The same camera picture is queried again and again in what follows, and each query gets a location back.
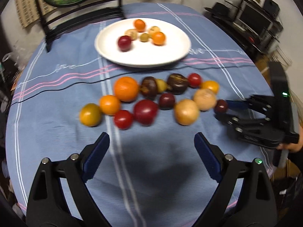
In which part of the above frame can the tan passion fruit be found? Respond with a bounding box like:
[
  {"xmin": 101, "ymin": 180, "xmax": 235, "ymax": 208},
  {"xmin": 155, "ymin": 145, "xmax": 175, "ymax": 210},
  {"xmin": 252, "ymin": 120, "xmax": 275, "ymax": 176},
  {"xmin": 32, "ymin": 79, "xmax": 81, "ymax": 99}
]
[
  {"xmin": 193, "ymin": 89, "xmax": 217, "ymax": 111},
  {"xmin": 174, "ymin": 99, "xmax": 200, "ymax": 126},
  {"xmin": 124, "ymin": 29, "xmax": 138, "ymax": 41}
]

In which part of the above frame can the white round plate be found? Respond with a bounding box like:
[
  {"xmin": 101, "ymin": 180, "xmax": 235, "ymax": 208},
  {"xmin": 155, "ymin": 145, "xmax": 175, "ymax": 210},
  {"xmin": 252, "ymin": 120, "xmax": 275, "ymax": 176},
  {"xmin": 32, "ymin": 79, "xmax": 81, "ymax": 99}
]
[{"xmin": 94, "ymin": 18, "xmax": 192, "ymax": 68}]

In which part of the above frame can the dark red cherry plum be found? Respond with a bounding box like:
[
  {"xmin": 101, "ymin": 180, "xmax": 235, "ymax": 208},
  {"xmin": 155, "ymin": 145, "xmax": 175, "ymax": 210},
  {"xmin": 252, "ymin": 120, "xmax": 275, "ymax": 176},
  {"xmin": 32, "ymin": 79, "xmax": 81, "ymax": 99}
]
[{"xmin": 214, "ymin": 100, "xmax": 229, "ymax": 113}]

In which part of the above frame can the orange mandarin front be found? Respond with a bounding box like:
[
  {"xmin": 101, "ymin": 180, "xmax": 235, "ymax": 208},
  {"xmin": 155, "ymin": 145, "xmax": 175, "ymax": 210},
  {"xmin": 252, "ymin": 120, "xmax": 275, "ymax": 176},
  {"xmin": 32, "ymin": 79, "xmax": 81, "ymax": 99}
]
[{"xmin": 151, "ymin": 31, "xmax": 166, "ymax": 46}]

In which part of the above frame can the black thin cable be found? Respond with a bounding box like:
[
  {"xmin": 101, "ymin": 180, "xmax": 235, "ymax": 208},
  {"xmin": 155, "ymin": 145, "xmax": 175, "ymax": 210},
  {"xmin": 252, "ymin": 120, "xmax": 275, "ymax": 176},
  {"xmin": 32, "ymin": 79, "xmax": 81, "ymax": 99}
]
[{"xmin": 10, "ymin": 64, "xmax": 256, "ymax": 106}]

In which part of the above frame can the yellow-orange tomato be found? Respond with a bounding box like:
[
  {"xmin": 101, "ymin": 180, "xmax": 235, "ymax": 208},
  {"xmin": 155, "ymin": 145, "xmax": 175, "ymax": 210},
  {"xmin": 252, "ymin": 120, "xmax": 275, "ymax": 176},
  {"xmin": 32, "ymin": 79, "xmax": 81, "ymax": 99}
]
[{"xmin": 200, "ymin": 80, "xmax": 220, "ymax": 94}]

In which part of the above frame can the red cherry tomato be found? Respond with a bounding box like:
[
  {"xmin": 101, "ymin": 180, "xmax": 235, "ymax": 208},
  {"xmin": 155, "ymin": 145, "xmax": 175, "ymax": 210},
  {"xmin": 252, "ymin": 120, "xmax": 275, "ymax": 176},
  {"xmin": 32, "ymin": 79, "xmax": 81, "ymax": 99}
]
[{"xmin": 188, "ymin": 73, "xmax": 202, "ymax": 88}]

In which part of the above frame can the small dark red plum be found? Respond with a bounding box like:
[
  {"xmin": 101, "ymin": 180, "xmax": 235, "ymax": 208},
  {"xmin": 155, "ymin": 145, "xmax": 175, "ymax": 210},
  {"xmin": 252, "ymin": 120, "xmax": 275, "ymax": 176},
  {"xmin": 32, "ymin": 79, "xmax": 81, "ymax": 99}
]
[{"xmin": 159, "ymin": 93, "xmax": 176, "ymax": 110}]

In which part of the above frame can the small yellow longan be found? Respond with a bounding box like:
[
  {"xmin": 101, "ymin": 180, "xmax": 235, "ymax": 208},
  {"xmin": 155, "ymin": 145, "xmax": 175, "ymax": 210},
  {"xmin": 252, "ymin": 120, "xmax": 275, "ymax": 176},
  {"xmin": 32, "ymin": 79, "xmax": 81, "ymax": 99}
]
[{"xmin": 139, "ymin": 33, "xmax": 150, "ymax": 43}]

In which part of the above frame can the yellow-green tomato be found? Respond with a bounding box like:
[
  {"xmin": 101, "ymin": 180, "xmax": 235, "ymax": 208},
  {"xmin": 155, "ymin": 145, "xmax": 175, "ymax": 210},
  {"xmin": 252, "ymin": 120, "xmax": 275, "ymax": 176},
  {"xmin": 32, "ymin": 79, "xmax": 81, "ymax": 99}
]
[{"xmin": 79, "ymin": 103, "xmax": 102, "ymax": 127}]

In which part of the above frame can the large bumpy mandarin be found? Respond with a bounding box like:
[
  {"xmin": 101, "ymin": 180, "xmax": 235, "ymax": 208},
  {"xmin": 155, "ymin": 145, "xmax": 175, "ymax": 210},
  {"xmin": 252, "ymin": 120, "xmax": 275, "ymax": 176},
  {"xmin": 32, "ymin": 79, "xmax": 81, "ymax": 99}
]
[{"xmin": 113, "ymin": 76, "xmax": 139, "ymax": 103}]

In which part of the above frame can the black tv stand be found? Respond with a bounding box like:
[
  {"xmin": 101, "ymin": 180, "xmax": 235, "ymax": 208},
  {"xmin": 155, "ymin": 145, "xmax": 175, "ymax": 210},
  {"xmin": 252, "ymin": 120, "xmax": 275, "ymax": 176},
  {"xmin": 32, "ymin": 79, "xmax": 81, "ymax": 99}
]
[{"xmin": 204, "ymin": 0, "xmax": 283, "ymax": 61}]

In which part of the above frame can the person's right hand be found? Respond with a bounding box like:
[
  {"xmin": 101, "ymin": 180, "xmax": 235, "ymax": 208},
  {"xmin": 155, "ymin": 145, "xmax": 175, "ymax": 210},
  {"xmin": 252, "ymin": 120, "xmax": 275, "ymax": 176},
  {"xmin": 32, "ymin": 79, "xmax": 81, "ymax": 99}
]
[{"xmin": 277, "ymin": 124, "xmax": 303, "ymax": 153}]

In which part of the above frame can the small orange mandarin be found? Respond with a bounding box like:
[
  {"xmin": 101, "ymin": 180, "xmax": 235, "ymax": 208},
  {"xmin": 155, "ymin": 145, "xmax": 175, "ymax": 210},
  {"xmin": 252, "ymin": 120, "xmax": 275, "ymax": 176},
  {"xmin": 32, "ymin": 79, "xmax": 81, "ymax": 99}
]
[{"xmin": 133, "ymin": 19, "xmax": 146, "ymax": 33}]

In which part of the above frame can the dark brown date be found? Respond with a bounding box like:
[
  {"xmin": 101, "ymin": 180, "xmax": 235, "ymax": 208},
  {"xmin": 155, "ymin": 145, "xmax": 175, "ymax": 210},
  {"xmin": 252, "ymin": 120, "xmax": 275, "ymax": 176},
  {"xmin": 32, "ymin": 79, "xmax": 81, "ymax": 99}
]
[{"xmin": 140, "ymin": 76, "xmax": 158, "ymax": 100}]

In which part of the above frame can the small yellow-green fruit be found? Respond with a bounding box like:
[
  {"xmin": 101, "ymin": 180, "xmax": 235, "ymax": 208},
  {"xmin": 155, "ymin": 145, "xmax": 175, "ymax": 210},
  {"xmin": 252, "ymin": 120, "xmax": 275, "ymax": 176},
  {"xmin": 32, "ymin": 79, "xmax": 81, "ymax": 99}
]
[{"xmin": 156, "ymin": 79, "xmax": 167, "ymax": 94}]

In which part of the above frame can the small orange tomato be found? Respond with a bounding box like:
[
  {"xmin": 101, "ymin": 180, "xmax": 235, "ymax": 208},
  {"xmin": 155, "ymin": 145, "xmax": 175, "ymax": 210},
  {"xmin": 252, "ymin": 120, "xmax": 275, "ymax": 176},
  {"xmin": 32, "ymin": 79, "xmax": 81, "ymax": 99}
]
[{"xmin": 99, "ymin": 95, "xmax": 121, "ymax": 116}]

